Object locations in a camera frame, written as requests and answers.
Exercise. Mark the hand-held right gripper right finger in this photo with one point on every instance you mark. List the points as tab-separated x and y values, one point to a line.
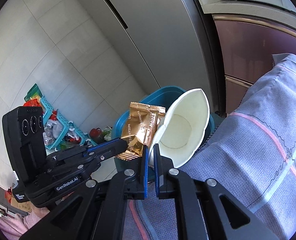
156	172

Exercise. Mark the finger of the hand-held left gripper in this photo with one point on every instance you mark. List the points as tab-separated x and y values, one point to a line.
103	158
105	145

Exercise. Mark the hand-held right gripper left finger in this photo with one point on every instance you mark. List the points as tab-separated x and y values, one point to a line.
145	172

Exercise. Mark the small gold foil wrapper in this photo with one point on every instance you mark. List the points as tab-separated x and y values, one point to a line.
140	130

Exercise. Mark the white paper cup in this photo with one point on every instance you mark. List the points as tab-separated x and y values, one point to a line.
182	130

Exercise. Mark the teal plastic trash bin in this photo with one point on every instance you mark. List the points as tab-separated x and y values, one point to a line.
160	97

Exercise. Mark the person's left forearm pink sleeve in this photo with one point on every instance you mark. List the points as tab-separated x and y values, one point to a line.
8	226

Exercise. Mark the bagged vegetables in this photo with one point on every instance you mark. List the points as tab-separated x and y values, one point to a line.
100	133

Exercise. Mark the teal plastic basket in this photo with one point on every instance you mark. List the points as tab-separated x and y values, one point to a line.
63	127

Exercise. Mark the purple plaid tablecloth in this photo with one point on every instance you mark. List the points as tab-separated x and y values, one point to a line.
237	155

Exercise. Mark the silver refrigerator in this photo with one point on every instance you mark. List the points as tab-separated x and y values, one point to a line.
150	42

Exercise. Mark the purple kitchen counter cabinet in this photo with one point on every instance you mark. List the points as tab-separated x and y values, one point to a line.
257	45

